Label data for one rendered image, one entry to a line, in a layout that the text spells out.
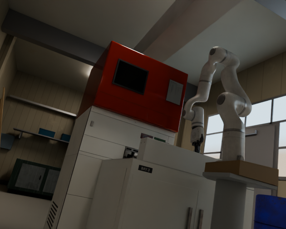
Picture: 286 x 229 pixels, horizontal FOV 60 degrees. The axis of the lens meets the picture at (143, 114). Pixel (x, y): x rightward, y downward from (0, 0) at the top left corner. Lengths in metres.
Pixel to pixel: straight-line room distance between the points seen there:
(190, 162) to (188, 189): 0.17
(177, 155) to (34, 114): 7.46
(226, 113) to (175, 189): 0.55
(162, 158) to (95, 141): 0.69
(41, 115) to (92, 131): 6.77
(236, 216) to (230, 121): 0.51
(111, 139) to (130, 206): 0.77
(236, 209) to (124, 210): 0.58
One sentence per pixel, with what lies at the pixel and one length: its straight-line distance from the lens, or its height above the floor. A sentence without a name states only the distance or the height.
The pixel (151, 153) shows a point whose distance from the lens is 1.51.
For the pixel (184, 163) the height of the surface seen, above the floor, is 0.87.
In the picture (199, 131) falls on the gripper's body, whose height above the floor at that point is 1.11.
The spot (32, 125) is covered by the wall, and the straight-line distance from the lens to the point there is 8.69.
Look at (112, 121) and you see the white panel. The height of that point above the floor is 1.14.
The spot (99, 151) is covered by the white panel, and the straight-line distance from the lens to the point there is 2.04.
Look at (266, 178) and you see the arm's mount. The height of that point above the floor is 0.84.
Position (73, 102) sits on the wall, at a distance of 8.94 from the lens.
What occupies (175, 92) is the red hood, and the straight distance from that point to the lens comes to 2.37.
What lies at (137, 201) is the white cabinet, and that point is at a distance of 1.48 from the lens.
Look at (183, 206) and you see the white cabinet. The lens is 1.63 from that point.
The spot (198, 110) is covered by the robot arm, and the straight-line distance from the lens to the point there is 1.82.
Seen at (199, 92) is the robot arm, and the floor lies 1.40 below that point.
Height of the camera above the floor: 0.65
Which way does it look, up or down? 17 degrees up
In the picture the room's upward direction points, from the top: 12 degrees clockwise
